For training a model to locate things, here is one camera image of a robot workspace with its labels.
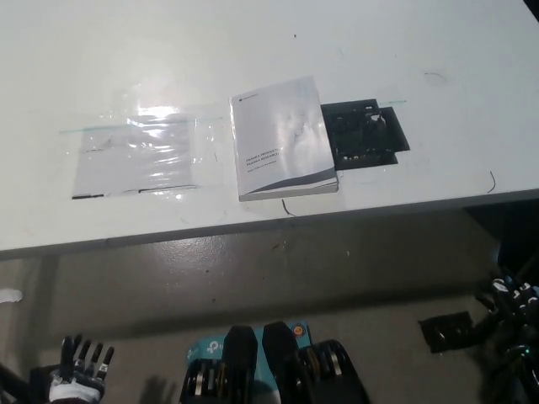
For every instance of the clear plastic sleeve with paper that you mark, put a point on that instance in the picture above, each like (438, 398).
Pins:
(135, 160)

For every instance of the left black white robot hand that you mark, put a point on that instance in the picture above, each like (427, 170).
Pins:
(80, 385)

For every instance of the teal cardboard box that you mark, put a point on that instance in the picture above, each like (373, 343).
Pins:
(263, 366)

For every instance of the white grey paperback book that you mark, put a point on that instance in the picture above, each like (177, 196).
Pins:
(282, 139)

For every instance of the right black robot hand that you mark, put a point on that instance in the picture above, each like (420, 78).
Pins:
(511, 296)

